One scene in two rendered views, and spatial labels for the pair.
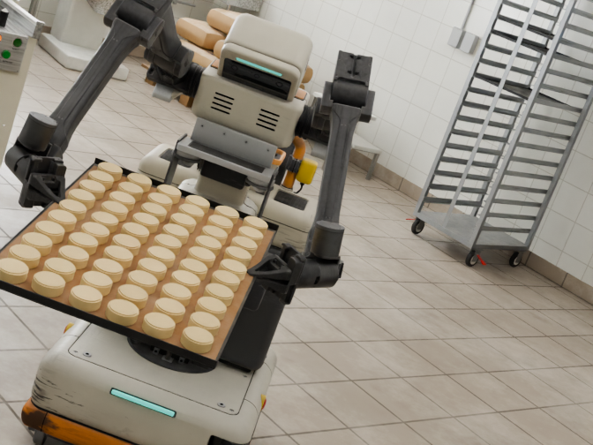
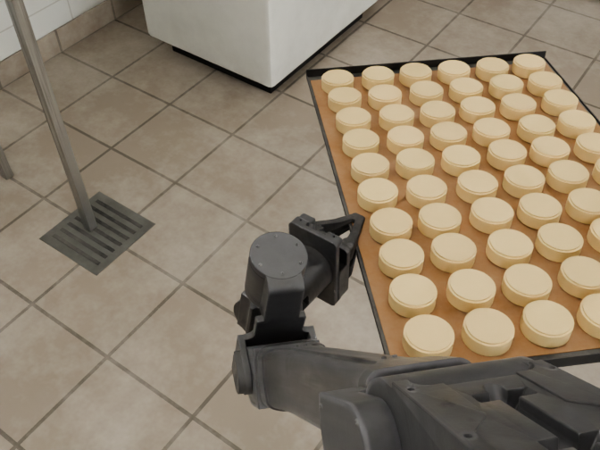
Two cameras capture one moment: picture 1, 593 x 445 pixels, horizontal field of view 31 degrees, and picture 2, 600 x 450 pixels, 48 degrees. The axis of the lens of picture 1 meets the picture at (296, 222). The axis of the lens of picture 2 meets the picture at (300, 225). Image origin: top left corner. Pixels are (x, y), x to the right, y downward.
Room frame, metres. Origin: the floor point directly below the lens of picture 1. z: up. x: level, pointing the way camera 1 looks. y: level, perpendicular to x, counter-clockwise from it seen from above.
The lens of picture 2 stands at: (2.44, -0.11, 1.58)
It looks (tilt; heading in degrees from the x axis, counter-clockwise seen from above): 48 degrees down; 171
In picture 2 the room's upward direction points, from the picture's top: straight up
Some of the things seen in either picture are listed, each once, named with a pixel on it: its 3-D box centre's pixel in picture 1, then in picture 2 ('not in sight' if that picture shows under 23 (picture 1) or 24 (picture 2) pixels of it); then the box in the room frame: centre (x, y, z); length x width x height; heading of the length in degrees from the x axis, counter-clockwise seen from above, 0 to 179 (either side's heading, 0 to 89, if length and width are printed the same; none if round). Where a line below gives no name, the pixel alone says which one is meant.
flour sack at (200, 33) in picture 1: (224, 39); not in sight; (8.36, 1.00, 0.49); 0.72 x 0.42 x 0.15; 137
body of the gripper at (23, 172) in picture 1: (35, 176); not in sight; (1.98, 0.50, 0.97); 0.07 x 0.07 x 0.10; 44
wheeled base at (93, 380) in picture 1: (161, 384); not in sight; (3.02, 0.22, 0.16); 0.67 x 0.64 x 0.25; 179
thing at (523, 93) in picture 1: (528, 93); not in sight; (6.62, -1.04, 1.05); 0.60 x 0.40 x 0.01; 139
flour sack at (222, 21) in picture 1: (255, 33); not in sight; (8.15, 0.78, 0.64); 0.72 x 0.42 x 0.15; 53
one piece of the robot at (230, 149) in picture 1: (223, 171); not in sight; (2.72, 0.22, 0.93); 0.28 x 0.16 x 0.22; 89
